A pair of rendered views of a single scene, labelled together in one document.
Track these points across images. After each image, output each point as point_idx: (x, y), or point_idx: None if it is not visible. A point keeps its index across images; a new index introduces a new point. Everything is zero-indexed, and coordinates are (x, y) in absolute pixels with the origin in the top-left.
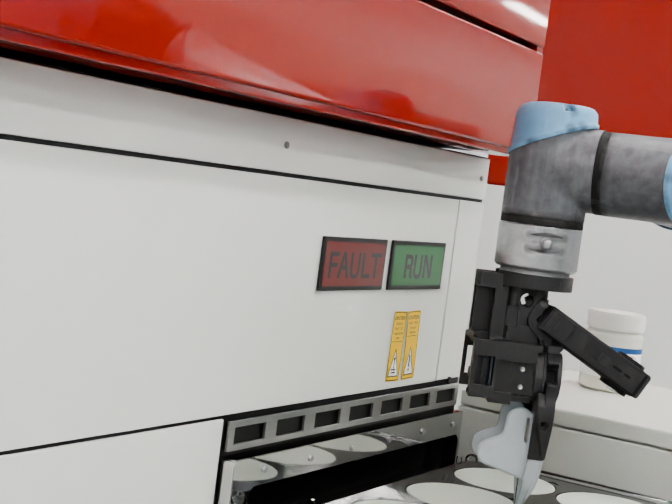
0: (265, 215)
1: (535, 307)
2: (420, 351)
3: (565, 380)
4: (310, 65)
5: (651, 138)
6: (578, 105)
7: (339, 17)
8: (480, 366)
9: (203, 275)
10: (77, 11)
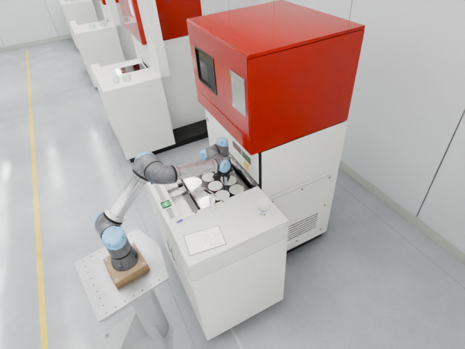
0: (226, 132)
1: None
2: (249, 170)
3: (271, 210)
4: (216, 117)
5: (209, 147)
6: (216, 139)
7: (217, 113)
8: None
9: (222, 133)
10: (201, 103)
